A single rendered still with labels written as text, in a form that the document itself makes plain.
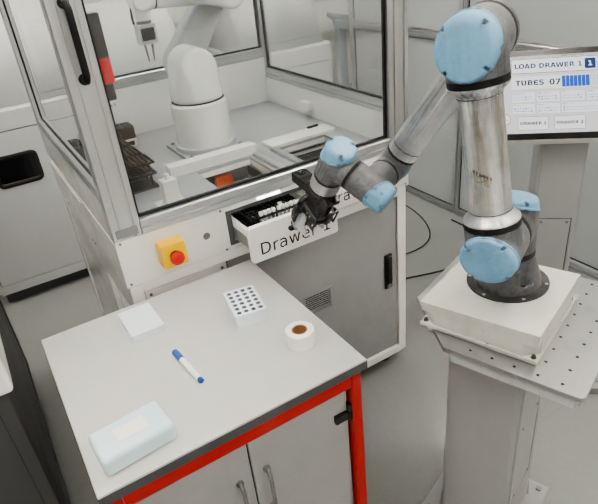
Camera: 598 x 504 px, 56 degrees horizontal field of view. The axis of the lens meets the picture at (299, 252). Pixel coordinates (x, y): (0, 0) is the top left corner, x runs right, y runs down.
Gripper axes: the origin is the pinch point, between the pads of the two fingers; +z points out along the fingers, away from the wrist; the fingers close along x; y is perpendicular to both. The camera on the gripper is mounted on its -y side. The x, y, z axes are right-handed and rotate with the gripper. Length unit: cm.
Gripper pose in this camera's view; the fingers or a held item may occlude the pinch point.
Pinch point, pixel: (301, 222)
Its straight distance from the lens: 157.6
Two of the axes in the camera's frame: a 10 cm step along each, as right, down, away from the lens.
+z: -2.2, 4.9, 8.4
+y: 4.9, 8.1, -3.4
